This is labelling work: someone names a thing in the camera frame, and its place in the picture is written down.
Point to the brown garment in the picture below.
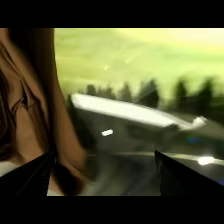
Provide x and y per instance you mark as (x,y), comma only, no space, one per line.
(30,110)

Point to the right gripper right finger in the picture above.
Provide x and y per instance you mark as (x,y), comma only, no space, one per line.
(186,176)

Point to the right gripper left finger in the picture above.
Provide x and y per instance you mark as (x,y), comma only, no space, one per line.
(26,180)

